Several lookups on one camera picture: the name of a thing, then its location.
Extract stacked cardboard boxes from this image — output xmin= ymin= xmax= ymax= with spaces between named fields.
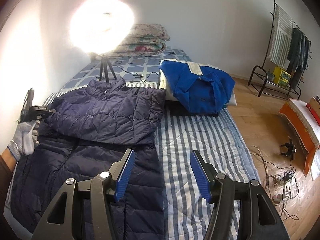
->
xmin=306 ymin=96 xmax=320 ymax=125

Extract power strip with cables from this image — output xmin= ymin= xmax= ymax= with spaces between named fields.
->
xmin=250 ymin=145 xmax=300 ymax=221

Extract ring light on tripod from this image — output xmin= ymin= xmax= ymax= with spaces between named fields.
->
xmin=68 ymin=0 xmax=135 ymax=82

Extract small black tripod gadget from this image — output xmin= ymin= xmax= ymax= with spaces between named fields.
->
xmin=280 ymin=136 xmax=296 ymax=160

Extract yellow box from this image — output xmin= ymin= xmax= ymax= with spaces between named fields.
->
xmin=273 ymin=66 xmax=291 ymax=88

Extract dark hanging clothes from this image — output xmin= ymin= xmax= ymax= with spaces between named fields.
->
xmin=286 ymin=28 xmax=311 ymax=89

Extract blue folded work jacket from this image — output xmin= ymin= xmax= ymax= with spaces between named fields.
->
xmin=159 ymin=61 xmax=235 ymax=115

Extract black clothes rack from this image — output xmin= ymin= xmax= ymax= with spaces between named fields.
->
xmin=247 ymin=0 xmax=311 ymax=99

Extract blue checkered bed sheet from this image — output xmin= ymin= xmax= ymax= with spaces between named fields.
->
xmin=61 ymin=47 xmax=191 ymax=91

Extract striped blue white bedspread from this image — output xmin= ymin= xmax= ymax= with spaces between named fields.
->
xmin=3 ymin=83 xmax=261 ymax=240

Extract navy puffer jacket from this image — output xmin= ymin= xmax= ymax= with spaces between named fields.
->
xmin=10 ymin=79 xmax=166 ymax=239

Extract orange covered low table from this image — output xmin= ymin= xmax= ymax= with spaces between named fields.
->
xmin=279 ymin=99 xmax=319 ymax=180

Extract striped hanging towel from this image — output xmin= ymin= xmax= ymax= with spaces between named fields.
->
xmin=268 ymin=4 xmax=293 ymax=68

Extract folded floral quilt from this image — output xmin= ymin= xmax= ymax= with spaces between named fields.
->
xmin=107 ymin=24 xmax=170 ymax=57

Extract white pillow under jacket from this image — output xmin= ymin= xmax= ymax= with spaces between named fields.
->
xmin=158 ymin=59 xmax=237 ymax=107

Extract left gloved hand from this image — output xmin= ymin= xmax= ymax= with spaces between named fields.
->
xmin=7 ymin=120 xmax=40 ymax=161

